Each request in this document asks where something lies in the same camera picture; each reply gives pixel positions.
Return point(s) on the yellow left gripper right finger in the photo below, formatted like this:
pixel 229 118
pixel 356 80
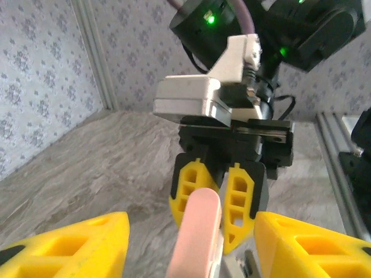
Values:
pixel 275 255

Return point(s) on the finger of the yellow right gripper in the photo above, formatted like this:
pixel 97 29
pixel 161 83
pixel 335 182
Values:
pixel 176 191
pixel 249 202

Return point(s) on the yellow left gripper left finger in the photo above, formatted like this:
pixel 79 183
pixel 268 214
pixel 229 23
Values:
pixel 101 260

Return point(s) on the pink mini stapler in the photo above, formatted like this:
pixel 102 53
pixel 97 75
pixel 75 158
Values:
pixel 200 226

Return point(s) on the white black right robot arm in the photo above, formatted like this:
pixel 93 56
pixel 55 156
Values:
pixel 304 29

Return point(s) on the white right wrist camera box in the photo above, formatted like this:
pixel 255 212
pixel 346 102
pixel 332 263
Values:
pixel 185 95

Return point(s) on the wide aluminium frame rail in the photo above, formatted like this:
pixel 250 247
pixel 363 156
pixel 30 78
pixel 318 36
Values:
pixel 333 150

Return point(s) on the aluminium frame post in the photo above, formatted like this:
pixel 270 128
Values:
pixel 97 58

